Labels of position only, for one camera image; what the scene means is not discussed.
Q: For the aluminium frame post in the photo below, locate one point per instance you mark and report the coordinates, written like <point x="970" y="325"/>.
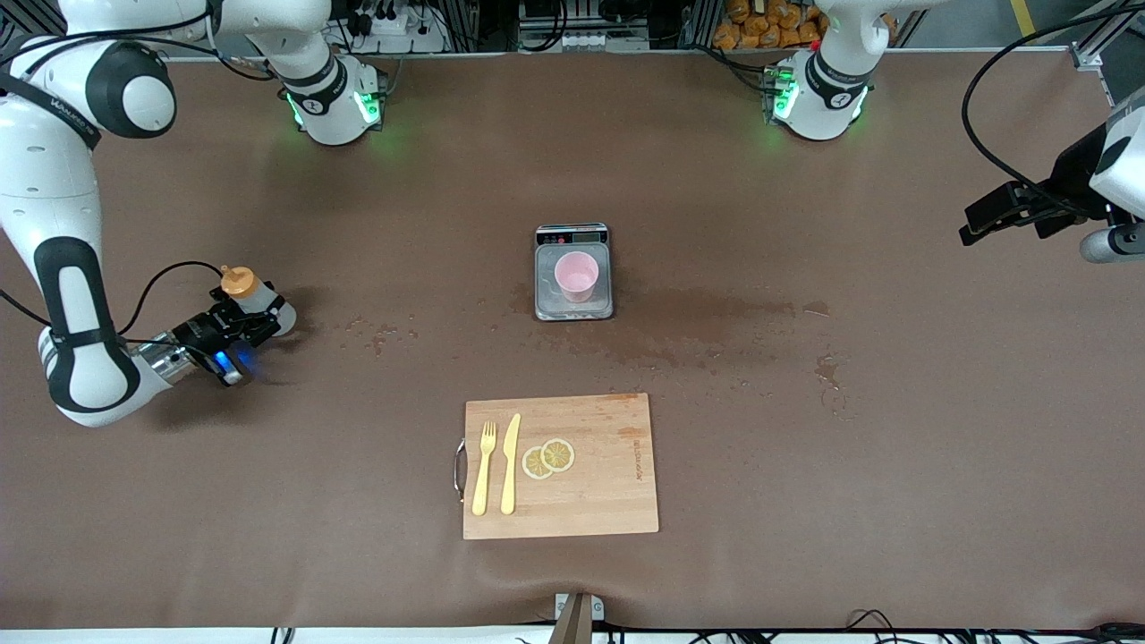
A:
<point x="1105" y="36"/>

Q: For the lemon slice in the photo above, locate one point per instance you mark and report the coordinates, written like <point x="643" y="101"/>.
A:
<point x="535" y="463"/>
<point x="559" y="454"/>

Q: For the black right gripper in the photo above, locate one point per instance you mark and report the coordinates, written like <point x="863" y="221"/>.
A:
<point x="199" y="334"/>

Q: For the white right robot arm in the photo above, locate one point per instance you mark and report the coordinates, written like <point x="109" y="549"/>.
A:
<point x="54" y="224"/>

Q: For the clear squeeze bottle orange cap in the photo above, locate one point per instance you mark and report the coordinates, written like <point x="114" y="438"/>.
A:
<point x="246" y="284"/>

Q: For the white power strip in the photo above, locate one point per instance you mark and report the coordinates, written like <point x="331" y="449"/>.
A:
<point x="394" y="31"/>

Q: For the yellow plastic fork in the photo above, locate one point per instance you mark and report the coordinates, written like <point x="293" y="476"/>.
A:
<point x="484" y="474"/>

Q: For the yellow plastic knife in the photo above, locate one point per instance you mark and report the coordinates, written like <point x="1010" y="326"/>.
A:
<point x="510" y="470"/>

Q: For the pink cup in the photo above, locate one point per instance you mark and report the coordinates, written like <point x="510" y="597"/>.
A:
<point x="577" y="275"/>

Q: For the wooden cutting board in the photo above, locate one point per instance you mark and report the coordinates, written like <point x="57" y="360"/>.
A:
<point x="590" y="483"/>

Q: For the orange snack pile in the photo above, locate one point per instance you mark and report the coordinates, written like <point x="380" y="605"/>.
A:
<point x="760" y="27"/>

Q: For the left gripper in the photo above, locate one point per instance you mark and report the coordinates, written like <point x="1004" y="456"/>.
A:
<point x="1070" y="175"/>

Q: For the silver kitchen scale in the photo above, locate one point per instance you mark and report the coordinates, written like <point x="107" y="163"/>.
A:
<point x="547" y="300"/>

